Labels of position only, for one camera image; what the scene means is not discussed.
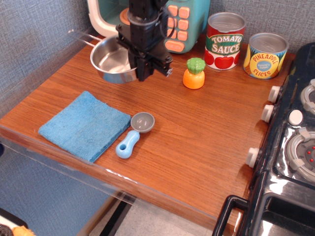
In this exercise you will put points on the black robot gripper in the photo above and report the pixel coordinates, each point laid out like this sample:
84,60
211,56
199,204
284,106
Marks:
146,48

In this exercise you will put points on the stainless steel pan bowl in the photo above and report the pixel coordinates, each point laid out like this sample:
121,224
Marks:
108,57

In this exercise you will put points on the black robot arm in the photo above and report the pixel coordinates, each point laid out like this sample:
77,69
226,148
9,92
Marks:
146,11

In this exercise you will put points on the teal toy microwave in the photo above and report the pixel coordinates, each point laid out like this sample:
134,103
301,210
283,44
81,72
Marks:
187,21

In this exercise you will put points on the orange toy carrot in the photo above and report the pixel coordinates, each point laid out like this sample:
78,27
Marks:
194,76

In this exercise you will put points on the blue grey toy scoop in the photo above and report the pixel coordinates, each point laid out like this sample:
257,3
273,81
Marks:
142,122

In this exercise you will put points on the blue folded cloth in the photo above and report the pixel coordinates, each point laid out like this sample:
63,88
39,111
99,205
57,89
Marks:
86,128

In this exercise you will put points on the tomato sauce can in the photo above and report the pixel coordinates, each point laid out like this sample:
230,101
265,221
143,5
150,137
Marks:
225,33

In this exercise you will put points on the pineapple slices can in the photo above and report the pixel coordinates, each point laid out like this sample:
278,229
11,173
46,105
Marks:
265,55

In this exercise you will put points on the white stove knob middle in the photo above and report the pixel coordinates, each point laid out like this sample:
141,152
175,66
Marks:
267,113

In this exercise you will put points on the white stove knob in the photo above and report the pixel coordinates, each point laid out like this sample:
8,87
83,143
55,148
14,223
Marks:
267,113
273,94
252,157

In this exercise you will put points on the white stove knob upper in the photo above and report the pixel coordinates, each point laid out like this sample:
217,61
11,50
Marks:
273,94

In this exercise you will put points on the white stove knob lower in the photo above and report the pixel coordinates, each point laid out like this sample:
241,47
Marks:
252,157

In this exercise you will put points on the black toy stove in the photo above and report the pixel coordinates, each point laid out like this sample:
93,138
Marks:
282,188

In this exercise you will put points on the orange object at corner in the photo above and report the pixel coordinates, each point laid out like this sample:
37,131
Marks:
16,231

